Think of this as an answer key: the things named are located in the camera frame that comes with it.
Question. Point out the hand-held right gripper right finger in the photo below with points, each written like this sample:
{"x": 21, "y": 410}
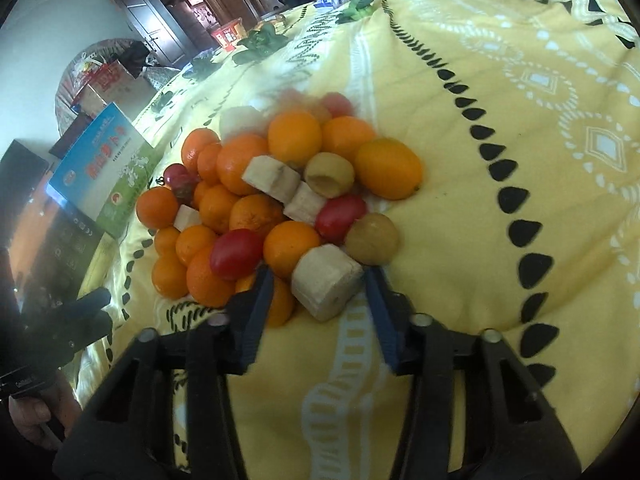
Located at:
{"x": 382, "y": 320}

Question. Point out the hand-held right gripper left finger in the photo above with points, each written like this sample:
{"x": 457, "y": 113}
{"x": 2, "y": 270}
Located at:
{"x": 257, "y": 310}

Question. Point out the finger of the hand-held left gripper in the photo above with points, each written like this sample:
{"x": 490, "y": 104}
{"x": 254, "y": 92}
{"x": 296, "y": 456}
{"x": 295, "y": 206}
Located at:
{"x": 92, "y": 299}
{"x": 95, "y": 327}

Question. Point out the large beige fruit chunk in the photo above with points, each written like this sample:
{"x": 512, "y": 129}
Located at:
{"x": 327, "y": 282}

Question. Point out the person's left hand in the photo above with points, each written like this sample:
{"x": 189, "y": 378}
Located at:
{"x": 37, "y": 415}

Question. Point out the black printed box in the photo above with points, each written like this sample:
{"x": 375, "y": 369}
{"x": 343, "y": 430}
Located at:
{"x": 75, "y": 240}

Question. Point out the round tan fruit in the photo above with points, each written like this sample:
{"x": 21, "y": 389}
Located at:
{"x": 372, "y": 237}
{"x": 330, "y": 175}

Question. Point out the blue and green carton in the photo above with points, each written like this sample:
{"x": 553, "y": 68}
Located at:
{"x": 100, "y": 170}

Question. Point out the pile of oranges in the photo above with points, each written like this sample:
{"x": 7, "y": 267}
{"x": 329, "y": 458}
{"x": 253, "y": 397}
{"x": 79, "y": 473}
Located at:
{"x": 247, "y": 162}

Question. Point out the white fruit chunk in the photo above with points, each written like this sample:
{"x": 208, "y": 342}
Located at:
{"x": 242, "y": 120}

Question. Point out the round woven basket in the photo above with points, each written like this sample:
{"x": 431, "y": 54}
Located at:
{"x": 67, "y": 90}

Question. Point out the cardboard box with red print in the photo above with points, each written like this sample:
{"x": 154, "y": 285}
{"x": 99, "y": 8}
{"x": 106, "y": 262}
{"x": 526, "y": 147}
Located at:
{"x": 107, "y": 82}

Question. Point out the black cloth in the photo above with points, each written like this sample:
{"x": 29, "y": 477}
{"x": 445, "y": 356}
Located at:
{"x": 135, "y": 55}

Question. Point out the green leafy vegetable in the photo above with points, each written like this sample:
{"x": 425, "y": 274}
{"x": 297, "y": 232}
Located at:
{"x": 200, "y": 67}
{"x": 357, "y": 0}
{"x": 260, "y": 42}

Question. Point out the yellow patterned blanket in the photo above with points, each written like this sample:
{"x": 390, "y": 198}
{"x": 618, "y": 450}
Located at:
{"x": 500, "y": 85}

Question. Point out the red instant noodle cup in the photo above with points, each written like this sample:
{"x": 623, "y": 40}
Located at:
{"x": 227, "y": 36}

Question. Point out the orange packet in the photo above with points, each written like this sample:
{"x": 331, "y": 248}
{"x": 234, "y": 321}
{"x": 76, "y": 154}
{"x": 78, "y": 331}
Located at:
{"x": 267, "y": 25}

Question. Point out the dark wooden cabinet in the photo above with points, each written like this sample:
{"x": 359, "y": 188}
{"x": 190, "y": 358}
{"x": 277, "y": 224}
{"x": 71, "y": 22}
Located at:
{"x": 190, "y": 0}

